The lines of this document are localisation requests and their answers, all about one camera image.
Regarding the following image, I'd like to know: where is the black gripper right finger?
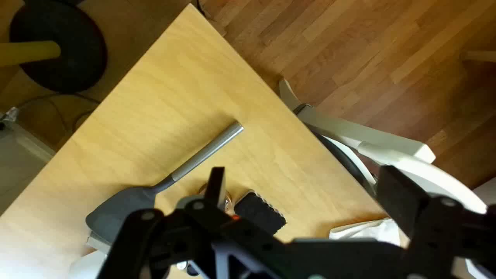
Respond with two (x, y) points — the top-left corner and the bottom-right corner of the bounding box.
(376, 165), (496, 279)

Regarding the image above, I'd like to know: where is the grey metal rod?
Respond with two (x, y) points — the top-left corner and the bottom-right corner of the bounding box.
(84, 121), (247, 247)

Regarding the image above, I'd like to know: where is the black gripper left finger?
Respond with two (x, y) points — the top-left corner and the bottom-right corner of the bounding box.
(98, 166), (292, 279)

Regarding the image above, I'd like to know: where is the thin black cable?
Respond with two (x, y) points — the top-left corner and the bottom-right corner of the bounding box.
(2, 92), (103, 131)

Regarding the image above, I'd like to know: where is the white wooden cross-back chair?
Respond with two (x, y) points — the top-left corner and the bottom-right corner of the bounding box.
(278, 76), (490, 216)

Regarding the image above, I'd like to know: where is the grey equipment case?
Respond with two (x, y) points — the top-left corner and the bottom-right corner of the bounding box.
(0, 121), (58, 214)

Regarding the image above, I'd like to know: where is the black ridged rectangular object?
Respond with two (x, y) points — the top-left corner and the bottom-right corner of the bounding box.
(233, 191), (287, 236)

